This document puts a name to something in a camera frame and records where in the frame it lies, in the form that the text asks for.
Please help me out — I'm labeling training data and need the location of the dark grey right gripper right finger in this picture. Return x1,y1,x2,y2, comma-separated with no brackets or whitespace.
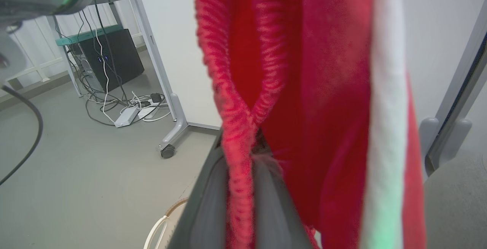
252,155,313,249

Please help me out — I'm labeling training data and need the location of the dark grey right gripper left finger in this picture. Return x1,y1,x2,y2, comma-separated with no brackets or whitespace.
167,131,229,249

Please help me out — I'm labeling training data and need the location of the red garment with white stripe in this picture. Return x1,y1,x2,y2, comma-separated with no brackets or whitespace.
193,0,427,249

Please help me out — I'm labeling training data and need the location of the white laundry basket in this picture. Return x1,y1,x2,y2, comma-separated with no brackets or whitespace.
143,198,189,249

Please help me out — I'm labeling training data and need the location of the teal shelf board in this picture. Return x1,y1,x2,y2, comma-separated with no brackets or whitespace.
55,24,124,47

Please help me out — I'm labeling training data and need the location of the black computer tower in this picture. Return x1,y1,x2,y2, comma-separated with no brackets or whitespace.
78,29,145,94

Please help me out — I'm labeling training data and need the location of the white partition panel with caster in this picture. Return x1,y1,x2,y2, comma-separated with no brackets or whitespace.
123,0,223,159

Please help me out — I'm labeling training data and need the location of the tangle of floor cables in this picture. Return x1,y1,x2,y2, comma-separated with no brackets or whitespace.
55,0,172,127

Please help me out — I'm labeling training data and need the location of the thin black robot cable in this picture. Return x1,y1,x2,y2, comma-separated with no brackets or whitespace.
0,85,44,186

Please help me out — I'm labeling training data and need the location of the grey partition frame with foot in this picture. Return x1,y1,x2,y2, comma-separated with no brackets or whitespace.
419,0,487,177

